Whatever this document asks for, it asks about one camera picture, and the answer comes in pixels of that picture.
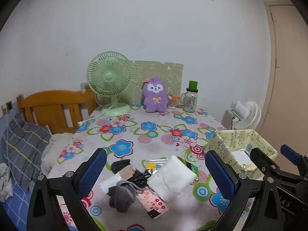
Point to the blue wall sticker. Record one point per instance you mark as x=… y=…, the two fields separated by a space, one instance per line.
x=84 y=86

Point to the green patterned board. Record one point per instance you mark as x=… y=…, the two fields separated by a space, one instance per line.
x=166 y=77

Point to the purple plush toy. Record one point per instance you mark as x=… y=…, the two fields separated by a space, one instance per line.
x=155 y=98

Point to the beige door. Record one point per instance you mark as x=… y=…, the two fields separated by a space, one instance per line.
x=286 y=77

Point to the grey plaid pillow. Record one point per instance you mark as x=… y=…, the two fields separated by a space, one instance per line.
x=21 y=146

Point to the pink wet wipes pack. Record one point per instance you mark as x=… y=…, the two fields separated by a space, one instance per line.
x=151 y=203

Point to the black plastic bag roll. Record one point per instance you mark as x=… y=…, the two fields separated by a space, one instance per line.
x=140 y=178

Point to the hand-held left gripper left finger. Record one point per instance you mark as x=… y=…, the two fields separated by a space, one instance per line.
x=93 y=170

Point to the yellow cartoon tissue pack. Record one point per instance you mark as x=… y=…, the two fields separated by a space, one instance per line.
x=151 y=166

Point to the yellow patterned fabric box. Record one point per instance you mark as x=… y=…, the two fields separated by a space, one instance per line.
x=223 y=146

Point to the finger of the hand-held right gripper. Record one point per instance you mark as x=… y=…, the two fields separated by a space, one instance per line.
x=290 y=153
x=262 y=161

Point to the white standing fan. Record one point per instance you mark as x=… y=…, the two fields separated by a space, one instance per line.
x=247 y=114

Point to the white crumpled cloth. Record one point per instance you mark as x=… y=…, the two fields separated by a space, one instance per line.
x=4 y=180

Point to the grey sock pair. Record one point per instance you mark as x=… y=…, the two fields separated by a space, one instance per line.
x=120 y=197

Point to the white paper piece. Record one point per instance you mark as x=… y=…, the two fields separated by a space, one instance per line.
x=241 y=160

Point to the green desk fan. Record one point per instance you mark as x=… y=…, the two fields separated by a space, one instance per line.
x=108 y=77

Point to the white tissue pack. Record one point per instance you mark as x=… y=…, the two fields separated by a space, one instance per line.
x=170 y=178

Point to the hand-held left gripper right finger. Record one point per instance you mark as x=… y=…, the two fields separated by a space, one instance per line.
x=221 y=173

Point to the wooden bed headboard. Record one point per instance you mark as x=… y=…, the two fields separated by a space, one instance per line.
x=48 y=105

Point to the glass jar mug green lid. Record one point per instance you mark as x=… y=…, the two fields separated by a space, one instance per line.
x=190 y=101

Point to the black cloth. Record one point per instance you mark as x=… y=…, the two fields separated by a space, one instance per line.
x=120 y=165

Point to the small glass toothpick holder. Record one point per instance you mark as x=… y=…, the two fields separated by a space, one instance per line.
x=173 y=102

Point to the floral tablecloth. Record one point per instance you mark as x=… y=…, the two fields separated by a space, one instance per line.
x=144 y=144

